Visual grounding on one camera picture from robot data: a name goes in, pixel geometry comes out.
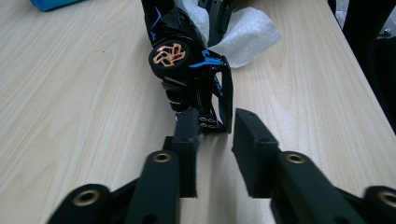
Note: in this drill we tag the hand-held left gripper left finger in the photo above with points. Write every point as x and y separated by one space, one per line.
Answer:
186 149

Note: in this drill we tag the dark blurred object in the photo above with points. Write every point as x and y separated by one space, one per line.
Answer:
364 31

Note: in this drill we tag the blue and black toy car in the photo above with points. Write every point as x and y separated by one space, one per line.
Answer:
186 77

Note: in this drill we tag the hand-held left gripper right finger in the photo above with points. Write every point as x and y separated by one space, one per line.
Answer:
258 155

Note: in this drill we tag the white wet wipe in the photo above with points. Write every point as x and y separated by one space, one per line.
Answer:
252 37

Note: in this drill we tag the blue wet wipes pack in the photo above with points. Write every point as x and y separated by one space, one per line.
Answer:
53 4

